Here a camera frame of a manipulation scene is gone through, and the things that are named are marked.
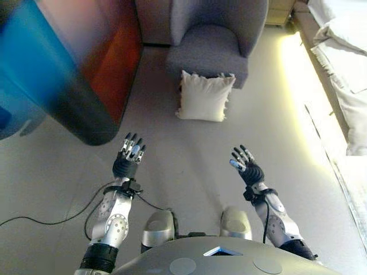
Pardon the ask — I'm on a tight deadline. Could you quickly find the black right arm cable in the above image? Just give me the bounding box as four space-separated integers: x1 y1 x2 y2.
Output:
262 188 278 244

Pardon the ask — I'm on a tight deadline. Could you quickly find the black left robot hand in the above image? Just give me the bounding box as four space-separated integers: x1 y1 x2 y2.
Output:
112 132 147 179

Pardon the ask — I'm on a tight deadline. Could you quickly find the silver left robot foot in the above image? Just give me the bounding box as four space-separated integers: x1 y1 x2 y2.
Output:
140 211 176 254

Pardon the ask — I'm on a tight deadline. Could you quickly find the blue red black cabinet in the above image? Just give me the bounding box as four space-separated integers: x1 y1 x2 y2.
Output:
0 0 144 146

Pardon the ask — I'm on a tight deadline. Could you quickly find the light wooden nightstand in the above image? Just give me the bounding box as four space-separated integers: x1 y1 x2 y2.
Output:
265 0 296 29

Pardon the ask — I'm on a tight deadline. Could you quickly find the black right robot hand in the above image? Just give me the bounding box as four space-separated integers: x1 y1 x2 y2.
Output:
229 144 265 184

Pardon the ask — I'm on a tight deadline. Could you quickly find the grey robot torso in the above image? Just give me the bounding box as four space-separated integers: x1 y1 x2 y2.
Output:
110 235 342 275

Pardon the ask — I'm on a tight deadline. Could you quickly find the grey fabric armchair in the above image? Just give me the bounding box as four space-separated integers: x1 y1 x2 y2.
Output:
134 0 270 89

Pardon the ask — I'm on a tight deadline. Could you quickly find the white square cushion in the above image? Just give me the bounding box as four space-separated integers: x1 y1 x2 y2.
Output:
175 70 237 123

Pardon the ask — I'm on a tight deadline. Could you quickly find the silver right robot foot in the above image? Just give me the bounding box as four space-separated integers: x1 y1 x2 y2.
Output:
219 206 253 241

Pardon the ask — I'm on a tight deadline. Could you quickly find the silver robot foot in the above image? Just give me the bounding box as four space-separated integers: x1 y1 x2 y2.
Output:
219 206 253 241
140 211 176 254

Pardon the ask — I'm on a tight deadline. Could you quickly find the bed with white bedding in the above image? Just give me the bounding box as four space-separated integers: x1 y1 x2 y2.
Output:
292 0 367 157

